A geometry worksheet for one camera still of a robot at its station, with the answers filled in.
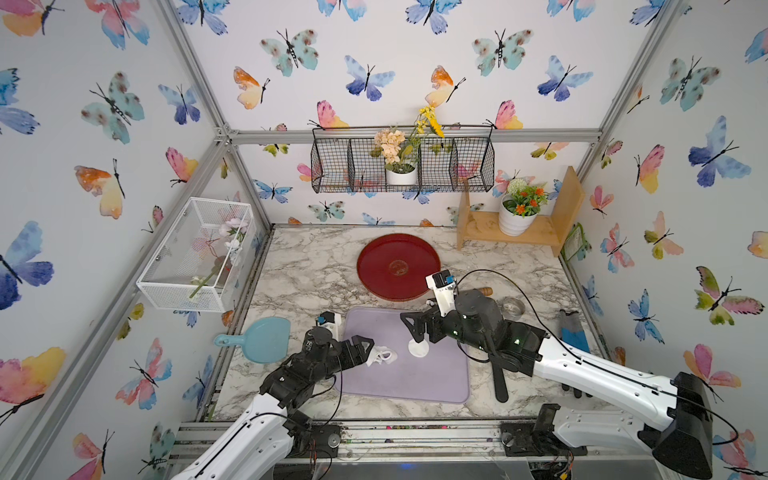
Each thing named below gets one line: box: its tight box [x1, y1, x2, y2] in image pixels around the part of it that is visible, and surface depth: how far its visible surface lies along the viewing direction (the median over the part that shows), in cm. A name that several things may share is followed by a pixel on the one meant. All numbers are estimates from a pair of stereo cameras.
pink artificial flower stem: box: [189, 217, 248, 299], surface depth 77 cm
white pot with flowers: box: [386, 164, 417, 186], surface depth 93 cm
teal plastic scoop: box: [213, 316, 291, 364], surface depth 95 cm
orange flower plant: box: [503, 179, 549, 218], surface depth 101 cm
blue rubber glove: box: [559, 309, 591, 353], surface depth 92 cm
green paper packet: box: [561, 222, 590, 262], surface depth 113 cm
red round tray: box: [357, 233, 441, 302], surface depth 114 cm
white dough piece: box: [366, 346, 398, 367], surface depth 86 cm
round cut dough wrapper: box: [408, 339, 429, 358], surface depth 90 cm
